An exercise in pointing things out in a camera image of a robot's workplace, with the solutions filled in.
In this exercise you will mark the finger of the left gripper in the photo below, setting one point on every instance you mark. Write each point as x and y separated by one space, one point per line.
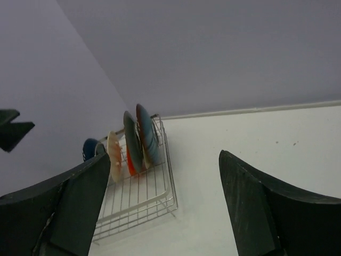
7 116
13 133

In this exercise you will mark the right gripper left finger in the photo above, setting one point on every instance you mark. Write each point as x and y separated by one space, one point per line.
56 216

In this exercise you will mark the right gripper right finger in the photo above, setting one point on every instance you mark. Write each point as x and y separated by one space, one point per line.
271 217

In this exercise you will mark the dark blue leaf dish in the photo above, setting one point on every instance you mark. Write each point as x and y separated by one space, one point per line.
91 148

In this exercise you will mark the orange plate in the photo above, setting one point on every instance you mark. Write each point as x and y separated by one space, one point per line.
130 165

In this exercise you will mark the woven bamboo plate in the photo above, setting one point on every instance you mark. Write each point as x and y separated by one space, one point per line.
114 152

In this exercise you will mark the grey deer plate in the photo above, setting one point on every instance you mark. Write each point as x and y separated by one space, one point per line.
132 142

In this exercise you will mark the teal glazed plate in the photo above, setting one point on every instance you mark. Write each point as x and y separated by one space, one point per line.
147 134

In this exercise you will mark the cream patterned small plate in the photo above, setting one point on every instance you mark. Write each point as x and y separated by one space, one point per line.
146 161

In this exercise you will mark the wire dish rack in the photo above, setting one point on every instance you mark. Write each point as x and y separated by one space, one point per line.
140 198

